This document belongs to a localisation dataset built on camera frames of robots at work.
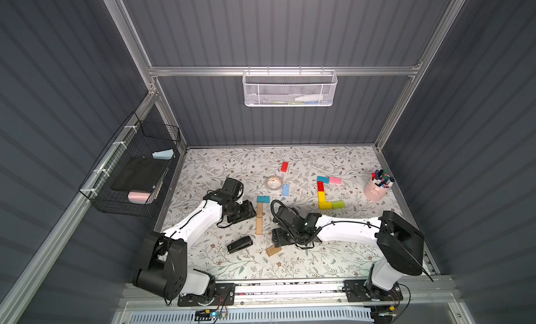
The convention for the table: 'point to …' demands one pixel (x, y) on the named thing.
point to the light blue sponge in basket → (167, 154)
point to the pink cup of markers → (377, 188)
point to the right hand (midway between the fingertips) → (278, 242)
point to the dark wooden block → (273, 250)
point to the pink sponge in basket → (137, 197)
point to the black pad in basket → (139, 173)
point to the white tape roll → (274, 182)
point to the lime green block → (337, 204)
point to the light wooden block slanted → (259, 225)
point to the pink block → (335, 180)
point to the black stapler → (239, 244)
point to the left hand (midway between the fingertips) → (253, 216)
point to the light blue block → (285, 190)
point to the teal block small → (323, 179)
